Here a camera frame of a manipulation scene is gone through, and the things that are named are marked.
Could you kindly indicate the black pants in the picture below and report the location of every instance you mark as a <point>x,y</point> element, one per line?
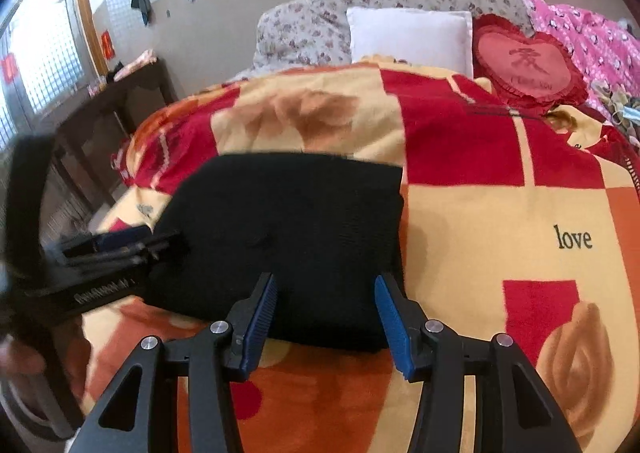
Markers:
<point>324,226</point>

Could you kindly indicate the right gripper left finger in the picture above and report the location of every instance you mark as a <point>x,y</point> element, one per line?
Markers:
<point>138,410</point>

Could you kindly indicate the red heart cushion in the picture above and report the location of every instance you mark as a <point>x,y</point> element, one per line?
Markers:
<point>534,73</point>

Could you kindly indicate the white pillow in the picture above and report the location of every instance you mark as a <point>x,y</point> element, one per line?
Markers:
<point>426,38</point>

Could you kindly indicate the dark wooden table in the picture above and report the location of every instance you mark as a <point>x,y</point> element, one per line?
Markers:
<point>90,128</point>

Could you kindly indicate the pink cloth on table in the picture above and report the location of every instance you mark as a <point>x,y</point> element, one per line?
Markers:
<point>145,58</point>

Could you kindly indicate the floral grey quilt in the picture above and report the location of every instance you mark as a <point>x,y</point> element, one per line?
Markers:
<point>308,33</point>

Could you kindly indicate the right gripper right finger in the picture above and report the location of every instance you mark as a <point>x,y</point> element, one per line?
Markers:
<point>515,411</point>

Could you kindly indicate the pink patterned quilt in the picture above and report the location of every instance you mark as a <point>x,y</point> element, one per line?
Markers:
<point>603,51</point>

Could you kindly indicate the red orange rose blanket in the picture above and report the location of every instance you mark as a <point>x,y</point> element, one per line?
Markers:
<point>513,223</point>

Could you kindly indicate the person left hand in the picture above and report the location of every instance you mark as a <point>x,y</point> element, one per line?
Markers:
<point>19,359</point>

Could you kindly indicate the red wall sticker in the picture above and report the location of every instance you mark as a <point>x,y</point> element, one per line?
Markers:
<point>107,46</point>

